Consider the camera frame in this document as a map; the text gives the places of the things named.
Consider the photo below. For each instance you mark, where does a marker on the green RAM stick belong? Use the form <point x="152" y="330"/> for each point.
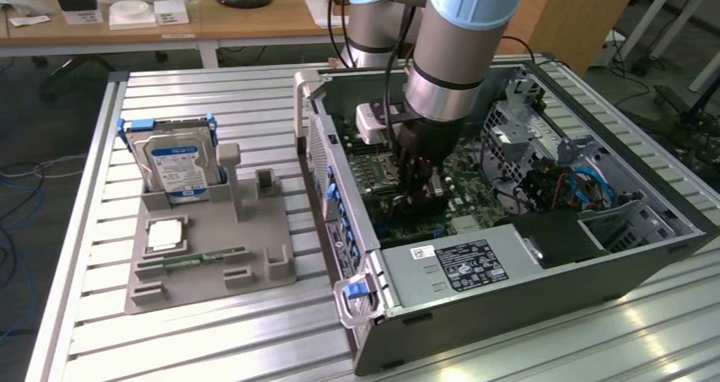
<point x="191" y="258"/>

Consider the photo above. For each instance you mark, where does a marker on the wooden desk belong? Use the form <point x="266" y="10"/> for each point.
<point x="112" y="34"/>

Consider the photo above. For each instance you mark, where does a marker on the black office chair base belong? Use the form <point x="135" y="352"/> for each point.
<point x="74" y="68"/>

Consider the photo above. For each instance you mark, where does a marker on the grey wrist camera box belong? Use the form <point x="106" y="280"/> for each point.
<point x="371" y="122"/>

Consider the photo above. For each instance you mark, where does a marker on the silver CPU chip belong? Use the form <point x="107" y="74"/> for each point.
<point x="164" y="233"/>

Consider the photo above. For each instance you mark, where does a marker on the white paper card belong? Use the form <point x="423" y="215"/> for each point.
<point x="28" y="20"/>

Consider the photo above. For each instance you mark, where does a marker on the wooden cabinet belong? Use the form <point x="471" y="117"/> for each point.
<point x="574" y="19"/>

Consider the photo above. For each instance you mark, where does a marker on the metal disk bay cage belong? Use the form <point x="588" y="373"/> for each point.
<point x="520" y="120"/>

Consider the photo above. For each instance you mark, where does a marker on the white box with black top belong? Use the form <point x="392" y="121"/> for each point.
<point x="80" y="10"/>

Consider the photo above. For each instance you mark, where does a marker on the white table frame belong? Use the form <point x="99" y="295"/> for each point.
<point x="664" y="15"/>

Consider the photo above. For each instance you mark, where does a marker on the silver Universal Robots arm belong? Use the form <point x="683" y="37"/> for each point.
<point x="450" y="40"/>

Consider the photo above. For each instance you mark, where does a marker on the grey parts rack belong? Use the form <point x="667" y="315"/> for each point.
<point x="226" y="247"/>

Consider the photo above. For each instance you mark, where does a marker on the black open PC case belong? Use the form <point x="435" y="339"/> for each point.
<point x="506" y="314"/>

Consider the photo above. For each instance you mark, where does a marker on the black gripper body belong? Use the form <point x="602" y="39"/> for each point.
<point x="430" y="139"/>

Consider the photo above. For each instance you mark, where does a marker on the hard disk with blue bracket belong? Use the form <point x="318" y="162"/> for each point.
<point x="171" y="158"/>

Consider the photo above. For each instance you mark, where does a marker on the blue case latch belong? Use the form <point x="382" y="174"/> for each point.
<point x="355" y="292"/>

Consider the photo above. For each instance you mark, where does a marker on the small plain white box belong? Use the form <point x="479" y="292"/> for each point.
<point x="170" y="13"/>

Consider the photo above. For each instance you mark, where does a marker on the green motherboard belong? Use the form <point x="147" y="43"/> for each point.
<point x="472" y="188"/>

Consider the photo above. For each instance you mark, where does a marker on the grey power supply unit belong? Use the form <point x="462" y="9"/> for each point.
<point x="467" y="264"/>

